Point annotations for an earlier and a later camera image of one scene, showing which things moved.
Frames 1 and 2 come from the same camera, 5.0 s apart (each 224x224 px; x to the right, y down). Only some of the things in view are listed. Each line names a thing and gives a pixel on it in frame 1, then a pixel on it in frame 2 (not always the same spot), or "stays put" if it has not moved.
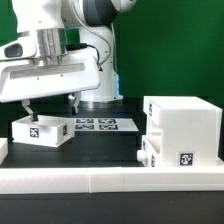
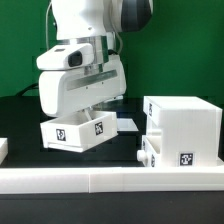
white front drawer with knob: (151, 148) stays put
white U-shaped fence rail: (63, 180) stays put
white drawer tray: (46, 131) -> (75, 132)
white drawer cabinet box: (191, 130) stays put
